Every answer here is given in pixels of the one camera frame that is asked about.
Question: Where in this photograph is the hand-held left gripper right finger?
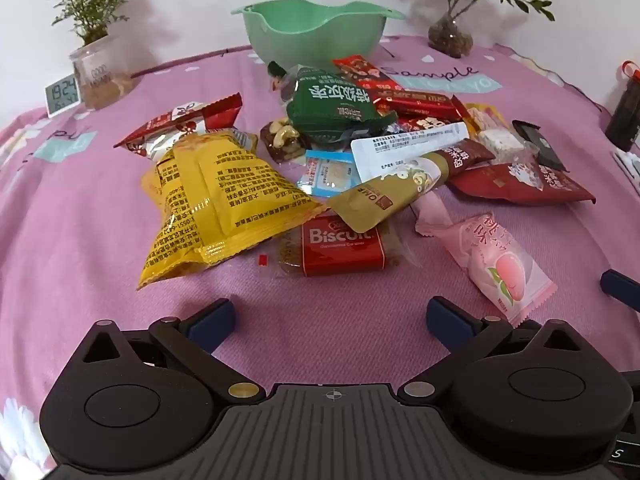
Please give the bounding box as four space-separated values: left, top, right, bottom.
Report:
397 296 591 406

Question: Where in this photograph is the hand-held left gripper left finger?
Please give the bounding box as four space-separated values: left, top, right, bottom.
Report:
65 298 266 406

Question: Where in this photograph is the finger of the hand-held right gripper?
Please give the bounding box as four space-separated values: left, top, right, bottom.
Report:
600 269 640 313

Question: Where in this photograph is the large yellow snack bag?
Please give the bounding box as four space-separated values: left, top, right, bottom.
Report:
136 129 331 291

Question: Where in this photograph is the red packet white lettering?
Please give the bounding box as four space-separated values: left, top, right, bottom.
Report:
395 116 463 136

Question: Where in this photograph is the green plastic bowl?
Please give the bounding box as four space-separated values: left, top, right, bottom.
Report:
231 1 407 68

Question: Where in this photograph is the pink peach print packet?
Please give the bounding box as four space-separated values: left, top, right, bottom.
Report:
414 192 558 328

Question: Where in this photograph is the red label biscuit packet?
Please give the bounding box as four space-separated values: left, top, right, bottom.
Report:
275 212 406 278

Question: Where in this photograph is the dark red flat packet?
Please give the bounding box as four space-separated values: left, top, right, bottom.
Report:
446 160 597 206

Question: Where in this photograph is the gold brown snack pouch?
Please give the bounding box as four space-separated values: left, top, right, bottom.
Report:
327 140 496 233

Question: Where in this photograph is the black snack packet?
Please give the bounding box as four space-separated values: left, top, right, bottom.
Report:
512 120 568 171

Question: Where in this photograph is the pink printed tablecloth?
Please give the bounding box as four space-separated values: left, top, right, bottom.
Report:
0 35 640 480

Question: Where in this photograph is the clear nougat packet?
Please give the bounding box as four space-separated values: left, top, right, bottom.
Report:
475 127 538 163

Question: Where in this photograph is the white text-printed packet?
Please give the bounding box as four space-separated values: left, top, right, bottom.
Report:
351 124 471 183

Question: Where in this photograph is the blue white snack pouch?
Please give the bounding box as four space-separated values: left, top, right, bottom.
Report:
296 150 362 197

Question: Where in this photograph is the clear mixed nut packet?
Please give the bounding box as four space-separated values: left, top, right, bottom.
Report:
259 117 307 165

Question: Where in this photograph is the red white floral packet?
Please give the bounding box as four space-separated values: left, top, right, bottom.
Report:
113 93 244 161

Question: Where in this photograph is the orange yellow snack packet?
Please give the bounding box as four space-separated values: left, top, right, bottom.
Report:
464 102 508 133

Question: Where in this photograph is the long red snack bar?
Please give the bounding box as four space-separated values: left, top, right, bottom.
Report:
370 87 473 121

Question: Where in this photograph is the green snack bag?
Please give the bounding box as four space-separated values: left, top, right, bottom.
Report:
286 66 398 142

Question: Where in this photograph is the small dark green packet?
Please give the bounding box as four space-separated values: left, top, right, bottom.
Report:
267 61 292 94

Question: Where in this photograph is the red packet with figure print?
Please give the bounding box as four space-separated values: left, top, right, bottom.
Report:
332 56 401 92

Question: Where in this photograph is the thin-leaf plant in clear jar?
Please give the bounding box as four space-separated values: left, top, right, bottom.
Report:
47 0 138 111

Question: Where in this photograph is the white digital clock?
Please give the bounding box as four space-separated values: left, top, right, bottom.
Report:
44 74 81 119

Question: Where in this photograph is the leafy plant in round vase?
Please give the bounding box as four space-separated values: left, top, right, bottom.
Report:
397 0 556 59

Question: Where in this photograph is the dark bottle orange ring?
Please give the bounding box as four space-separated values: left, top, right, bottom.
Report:
605 60 640 153

